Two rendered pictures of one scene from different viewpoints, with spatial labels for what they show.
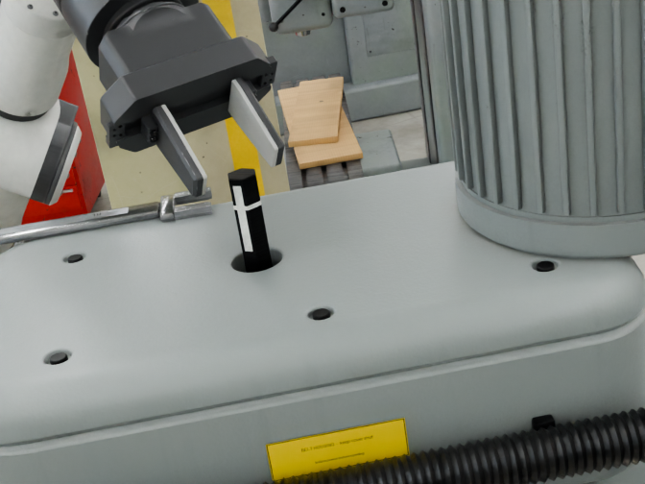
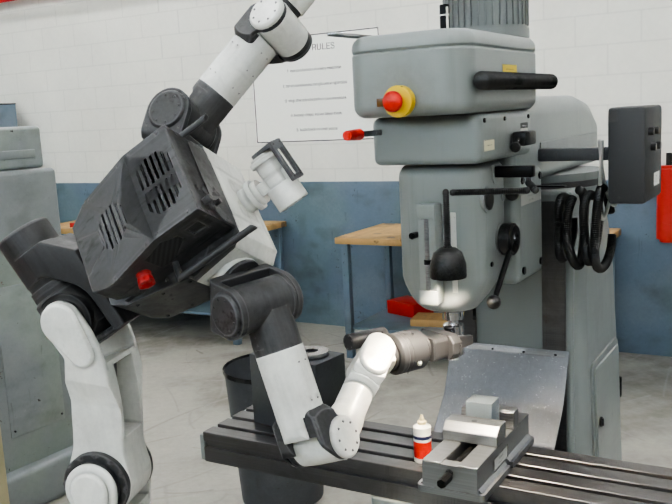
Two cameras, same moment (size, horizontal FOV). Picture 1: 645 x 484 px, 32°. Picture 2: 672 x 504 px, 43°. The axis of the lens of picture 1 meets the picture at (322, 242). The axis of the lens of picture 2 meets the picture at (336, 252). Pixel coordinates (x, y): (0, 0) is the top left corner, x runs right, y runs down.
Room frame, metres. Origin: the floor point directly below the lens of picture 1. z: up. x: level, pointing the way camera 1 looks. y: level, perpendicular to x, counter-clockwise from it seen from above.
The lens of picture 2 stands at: (-0.11, 1.71, 1.74)
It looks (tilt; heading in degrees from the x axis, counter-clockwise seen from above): 9 degrees down; 304
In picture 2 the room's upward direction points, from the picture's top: 3 degrees counter-clockwise
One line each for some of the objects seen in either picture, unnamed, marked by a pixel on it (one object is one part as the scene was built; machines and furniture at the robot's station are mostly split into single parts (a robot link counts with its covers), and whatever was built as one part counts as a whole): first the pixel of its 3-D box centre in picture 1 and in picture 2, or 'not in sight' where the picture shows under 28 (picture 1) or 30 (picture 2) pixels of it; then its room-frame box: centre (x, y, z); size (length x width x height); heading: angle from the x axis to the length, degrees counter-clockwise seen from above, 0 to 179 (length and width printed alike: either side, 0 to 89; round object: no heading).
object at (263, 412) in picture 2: not in sight; (298, 385); (1.16, 0.04, 1.06); 0.22 x 0.12 x 0.20; 176
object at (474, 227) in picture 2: not in sight; (451, 233); (0.71, 0.04, 1.47); 0.21 x 0.19 x 0.32; 3
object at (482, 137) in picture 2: not in sight; (455, 136); (0.71, 0.01, 1.68); 0.34 x 0.24 x 0.10; 93
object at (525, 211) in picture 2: not in sight; (483, 222); (0.72, -0.15, 1.47); 0.24 x 0.19 x 0.26; 3
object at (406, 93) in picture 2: not in sight; (399, 101); (0.70, 0.28, 1.76); 0.06 x 0.02 x 0.06; 3
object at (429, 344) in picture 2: not in sight; (422, 348); (0.74, 0.13, 1.23); 0.13 x 0.12 x 0.10; 158
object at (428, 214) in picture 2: not in sight; (430, 253); (0.70, 0.16, 1.45); 0.04 x 0.04 x 0.21; 3
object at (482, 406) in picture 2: not in sight; (482, 411); (0.65, 0.04, 1.07); 0.06 x 0.05 x 0.06; 4
